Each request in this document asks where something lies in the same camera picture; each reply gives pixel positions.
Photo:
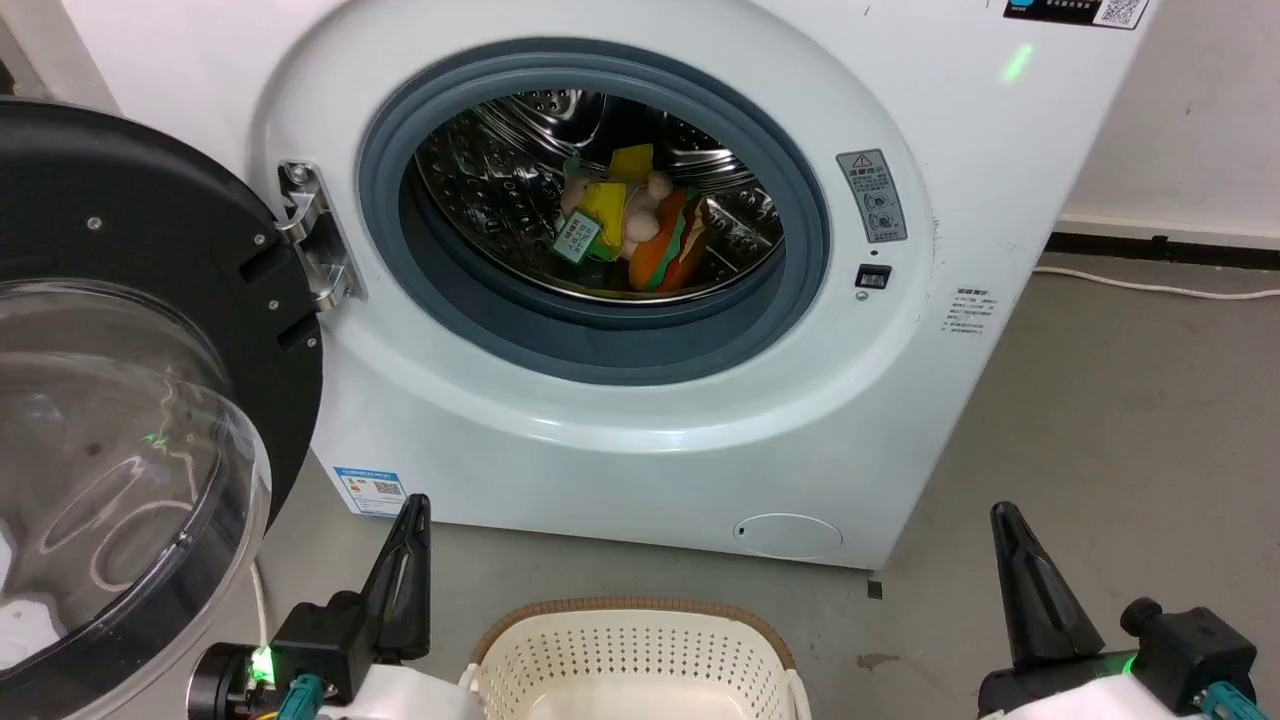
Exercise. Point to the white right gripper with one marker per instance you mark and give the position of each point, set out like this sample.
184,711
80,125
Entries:
1090,695

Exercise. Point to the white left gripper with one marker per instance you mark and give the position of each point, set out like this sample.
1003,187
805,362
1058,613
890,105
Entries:
410,695

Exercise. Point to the cream perforated laundry basket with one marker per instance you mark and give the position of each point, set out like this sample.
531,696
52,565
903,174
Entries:
640,660

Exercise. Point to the white front-load washing machine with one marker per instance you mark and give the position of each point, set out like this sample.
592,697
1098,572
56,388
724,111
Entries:
600,450

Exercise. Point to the hamburger plush toy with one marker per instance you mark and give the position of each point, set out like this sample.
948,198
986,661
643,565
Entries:
665,250

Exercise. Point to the pink doll plush yellow clothes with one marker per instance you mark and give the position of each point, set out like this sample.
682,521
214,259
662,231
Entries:
640,215

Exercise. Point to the blue energy label sticker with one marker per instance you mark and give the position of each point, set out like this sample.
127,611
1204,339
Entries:
370,490

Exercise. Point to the round white filter cover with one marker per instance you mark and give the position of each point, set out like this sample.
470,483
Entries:
790,536

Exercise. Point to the small printed text label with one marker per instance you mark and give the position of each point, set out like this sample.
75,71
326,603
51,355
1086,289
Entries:
972,312

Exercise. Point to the grey rubber door gasket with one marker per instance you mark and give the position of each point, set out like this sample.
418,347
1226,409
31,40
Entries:
600,350

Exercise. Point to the metal door hinge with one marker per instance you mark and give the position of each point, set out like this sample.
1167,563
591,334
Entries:
320,240

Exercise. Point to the black baseboard strip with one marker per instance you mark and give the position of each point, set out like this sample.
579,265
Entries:
1160,250

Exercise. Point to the green hang tag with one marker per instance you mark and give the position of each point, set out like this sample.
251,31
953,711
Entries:
577,240

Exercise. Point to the steel washer drum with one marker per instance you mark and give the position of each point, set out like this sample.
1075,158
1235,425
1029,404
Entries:
480,180

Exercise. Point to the grey warning sticker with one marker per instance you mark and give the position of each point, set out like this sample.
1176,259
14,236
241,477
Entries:
872,195

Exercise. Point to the black washer door clear glass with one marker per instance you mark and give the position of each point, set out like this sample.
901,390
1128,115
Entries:
120,200

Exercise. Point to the black QR code label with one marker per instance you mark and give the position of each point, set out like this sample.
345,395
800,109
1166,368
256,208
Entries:
1075,10

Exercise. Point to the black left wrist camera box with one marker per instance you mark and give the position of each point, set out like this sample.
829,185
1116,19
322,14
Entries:
320,640

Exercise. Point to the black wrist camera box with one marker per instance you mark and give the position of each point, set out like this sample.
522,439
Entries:
1190,640
320,640

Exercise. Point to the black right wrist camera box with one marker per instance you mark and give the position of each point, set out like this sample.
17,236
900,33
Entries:
1190,640

